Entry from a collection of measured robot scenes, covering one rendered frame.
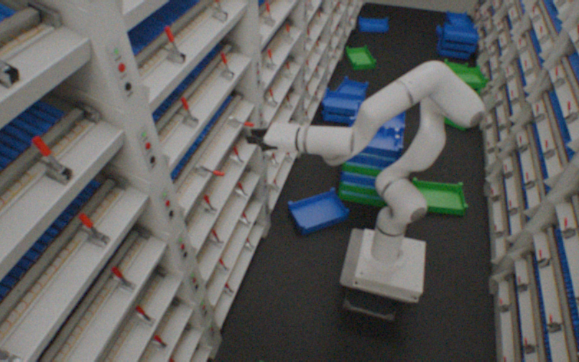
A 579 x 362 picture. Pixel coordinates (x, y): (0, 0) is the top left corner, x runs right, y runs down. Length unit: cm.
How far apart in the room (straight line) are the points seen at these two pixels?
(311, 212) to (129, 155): 156
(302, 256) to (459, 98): 124
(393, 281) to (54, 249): 126
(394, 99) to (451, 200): 149
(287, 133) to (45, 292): 74
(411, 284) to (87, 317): 120
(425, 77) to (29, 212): 102
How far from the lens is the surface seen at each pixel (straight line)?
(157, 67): 103
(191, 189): 125
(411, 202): 143
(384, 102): 117
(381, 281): 170
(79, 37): 78
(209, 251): 158
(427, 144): 139
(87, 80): 85
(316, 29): 264
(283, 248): 218
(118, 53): 84
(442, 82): 125
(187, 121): 116
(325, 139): 114
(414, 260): 180
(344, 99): 311
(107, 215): 97
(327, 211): 235
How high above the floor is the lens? 180
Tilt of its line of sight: 46 degrees down
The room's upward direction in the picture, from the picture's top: straight up
